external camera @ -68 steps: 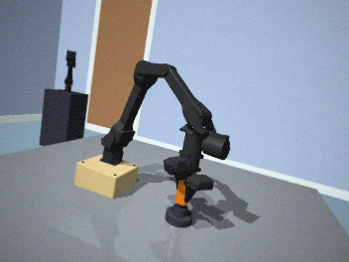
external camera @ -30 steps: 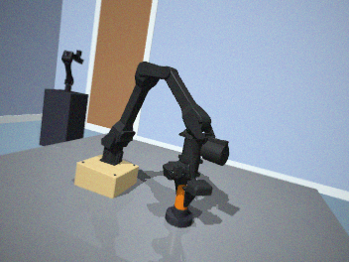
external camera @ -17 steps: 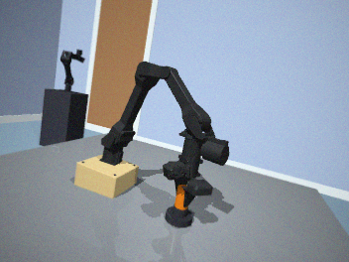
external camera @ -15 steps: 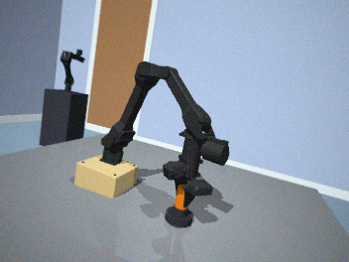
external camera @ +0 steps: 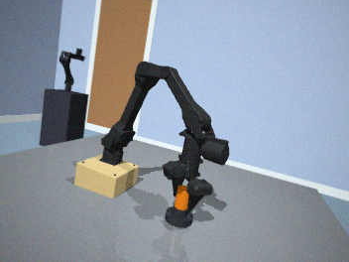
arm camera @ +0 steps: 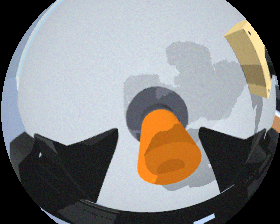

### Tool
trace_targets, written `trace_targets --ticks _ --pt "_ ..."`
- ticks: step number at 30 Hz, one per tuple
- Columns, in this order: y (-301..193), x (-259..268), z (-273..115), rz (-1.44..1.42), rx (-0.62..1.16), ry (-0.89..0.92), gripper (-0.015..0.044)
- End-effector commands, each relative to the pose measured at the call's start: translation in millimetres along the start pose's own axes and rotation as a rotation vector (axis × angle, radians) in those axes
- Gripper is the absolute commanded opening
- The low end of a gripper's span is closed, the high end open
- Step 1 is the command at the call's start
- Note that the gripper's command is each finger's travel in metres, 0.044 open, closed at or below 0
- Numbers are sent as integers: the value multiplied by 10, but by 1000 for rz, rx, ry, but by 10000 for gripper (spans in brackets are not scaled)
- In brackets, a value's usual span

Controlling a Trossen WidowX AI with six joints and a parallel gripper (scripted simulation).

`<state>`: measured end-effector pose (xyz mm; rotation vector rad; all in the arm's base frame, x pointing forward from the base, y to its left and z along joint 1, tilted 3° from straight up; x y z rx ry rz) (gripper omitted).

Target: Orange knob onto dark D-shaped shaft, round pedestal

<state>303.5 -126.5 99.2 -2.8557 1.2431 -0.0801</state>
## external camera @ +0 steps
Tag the orange knob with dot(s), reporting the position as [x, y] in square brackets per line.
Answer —
[181, 199]

